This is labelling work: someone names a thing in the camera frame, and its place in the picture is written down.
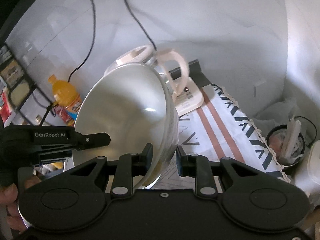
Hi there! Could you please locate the white ceramic bowl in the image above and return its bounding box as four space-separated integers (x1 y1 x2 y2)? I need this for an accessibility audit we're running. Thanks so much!
72 63 178 189

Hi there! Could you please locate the black power cable left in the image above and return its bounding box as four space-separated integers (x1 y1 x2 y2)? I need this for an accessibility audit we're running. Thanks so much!
67 0 97 83

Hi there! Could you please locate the black power cable right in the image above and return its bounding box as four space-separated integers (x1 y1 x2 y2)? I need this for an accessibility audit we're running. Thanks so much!
115 0 158 52

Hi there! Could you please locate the black power cable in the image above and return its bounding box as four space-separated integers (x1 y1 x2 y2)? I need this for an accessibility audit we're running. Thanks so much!
115 0 158 52
67 0 97 83

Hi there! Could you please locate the person's left hand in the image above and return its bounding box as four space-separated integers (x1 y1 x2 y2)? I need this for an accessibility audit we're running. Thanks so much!
1 183 27 233

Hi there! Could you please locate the cream kettle base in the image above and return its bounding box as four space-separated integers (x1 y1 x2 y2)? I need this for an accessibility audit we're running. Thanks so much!
175 77 204 117

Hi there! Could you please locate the black metal kitchen rack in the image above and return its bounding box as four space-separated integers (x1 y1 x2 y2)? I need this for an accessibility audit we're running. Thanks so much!
1 43 53 125

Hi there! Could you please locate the glass electric kettle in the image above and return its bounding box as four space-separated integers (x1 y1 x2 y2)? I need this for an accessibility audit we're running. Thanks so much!
104 44 189 101

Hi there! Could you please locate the orange juice bottle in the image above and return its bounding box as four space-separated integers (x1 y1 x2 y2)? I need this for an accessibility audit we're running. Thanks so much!
48 75 82 120

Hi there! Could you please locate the patterned fringed table cloth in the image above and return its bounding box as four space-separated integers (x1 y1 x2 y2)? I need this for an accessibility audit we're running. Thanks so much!
157 84 292 190

